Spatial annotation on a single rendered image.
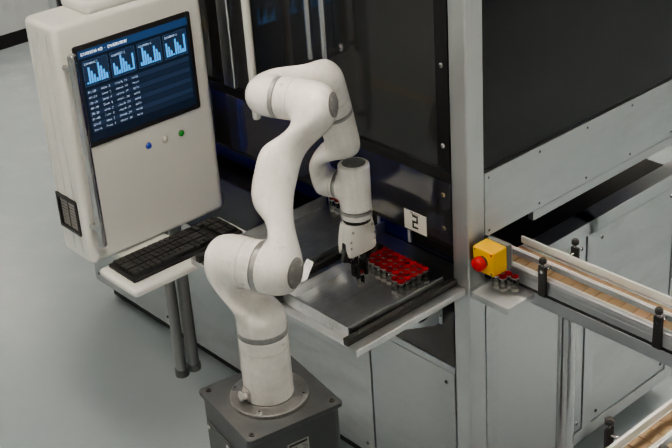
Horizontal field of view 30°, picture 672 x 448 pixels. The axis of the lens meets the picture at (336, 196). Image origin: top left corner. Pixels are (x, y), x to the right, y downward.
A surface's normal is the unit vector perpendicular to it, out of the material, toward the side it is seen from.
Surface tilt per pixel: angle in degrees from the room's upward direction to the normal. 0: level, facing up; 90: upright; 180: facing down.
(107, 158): 90
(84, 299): 0
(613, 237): 90
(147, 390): 0
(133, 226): 90
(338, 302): 0
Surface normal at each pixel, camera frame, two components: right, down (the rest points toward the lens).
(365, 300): -0.07, -0.89
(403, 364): -0.74, 0.35
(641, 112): 0.67, 0.30
